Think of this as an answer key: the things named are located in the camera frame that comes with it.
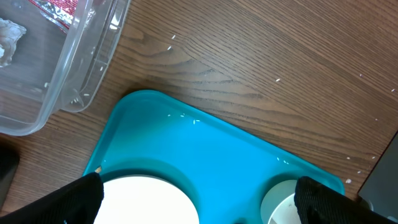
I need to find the white napkin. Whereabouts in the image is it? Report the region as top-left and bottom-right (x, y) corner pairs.
(1, 19), (27, 67)

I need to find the teal plastic serving tray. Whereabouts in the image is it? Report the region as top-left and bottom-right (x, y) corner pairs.
(85, 90), (345, 223)

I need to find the black plastic tray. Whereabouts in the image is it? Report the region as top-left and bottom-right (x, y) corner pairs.
(0, 140), (20, 208)

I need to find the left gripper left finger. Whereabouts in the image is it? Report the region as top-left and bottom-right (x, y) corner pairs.
(1, 172), (104, 224)

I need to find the white cup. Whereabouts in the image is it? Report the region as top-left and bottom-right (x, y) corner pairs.
(268, 194), (301, 224)

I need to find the small white saucer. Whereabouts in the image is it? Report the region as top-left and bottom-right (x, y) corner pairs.
(260, 180), (297, 224)

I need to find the clear plastic bin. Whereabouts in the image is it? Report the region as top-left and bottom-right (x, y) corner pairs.
(1, 0), (131, 136)

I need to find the large white plate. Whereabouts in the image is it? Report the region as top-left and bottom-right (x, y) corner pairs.
(94, 176), (200, 224)

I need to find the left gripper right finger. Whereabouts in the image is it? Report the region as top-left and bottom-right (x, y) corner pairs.
(294, 176), (395, 224)

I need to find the grey dishwasher rack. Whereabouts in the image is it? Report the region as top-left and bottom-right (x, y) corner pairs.
(358, 133), (398, 223)

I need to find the red snack wrapper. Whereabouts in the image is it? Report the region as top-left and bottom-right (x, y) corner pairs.
(29, 0), (80, 33)

